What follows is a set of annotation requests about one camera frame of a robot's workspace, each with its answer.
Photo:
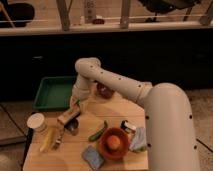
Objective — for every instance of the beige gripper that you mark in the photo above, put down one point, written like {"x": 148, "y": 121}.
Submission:
{"x": 65, "y": 117}

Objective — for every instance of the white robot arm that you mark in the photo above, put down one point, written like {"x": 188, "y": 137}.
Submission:
{"x": 170, "y": 129}

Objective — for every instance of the white lidded cup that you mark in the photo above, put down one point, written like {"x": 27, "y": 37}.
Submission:
{"x": 37, "y": 122}

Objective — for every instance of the silver metal fork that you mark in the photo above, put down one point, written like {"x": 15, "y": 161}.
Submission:
{"x": 58, "y": 140}

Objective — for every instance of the yellow banana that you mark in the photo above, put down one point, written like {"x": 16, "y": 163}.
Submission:
{"x": 48, "y": 139}

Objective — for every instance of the green cucumber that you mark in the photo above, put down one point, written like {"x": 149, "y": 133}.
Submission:
{"x": 98, "y": 134}

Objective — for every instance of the green plastic tray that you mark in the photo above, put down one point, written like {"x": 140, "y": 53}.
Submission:
{"x": 54, "y": 93}

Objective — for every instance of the blue sponge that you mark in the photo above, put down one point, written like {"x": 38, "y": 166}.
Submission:
{"x": 93, "y": 158}

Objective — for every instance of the dark red bowl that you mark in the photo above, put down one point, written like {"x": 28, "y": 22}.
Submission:
{"x": 104, "y": 91}

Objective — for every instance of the orange fruit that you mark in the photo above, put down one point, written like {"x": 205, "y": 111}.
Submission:
{"x": 113, "y": 142}

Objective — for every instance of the orange bowl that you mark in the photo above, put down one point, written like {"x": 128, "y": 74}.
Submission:
{"x": 106, "y": 152}

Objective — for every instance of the black and white can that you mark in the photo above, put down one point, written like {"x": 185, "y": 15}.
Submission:
{"x": 127, "y": 126}

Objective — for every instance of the light blue crumpled cloth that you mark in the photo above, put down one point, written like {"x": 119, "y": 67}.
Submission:
{"x": 138, "y": 142}

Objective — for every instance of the white bottle on shelf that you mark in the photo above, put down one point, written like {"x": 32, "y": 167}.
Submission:
{"x": 89, "y": 10}

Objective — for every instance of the dark chair at left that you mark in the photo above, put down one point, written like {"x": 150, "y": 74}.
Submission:
{"x": 20, "y": 13}

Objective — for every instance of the black office chair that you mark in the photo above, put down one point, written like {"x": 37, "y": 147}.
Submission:
{"x": 166, "y": 6}

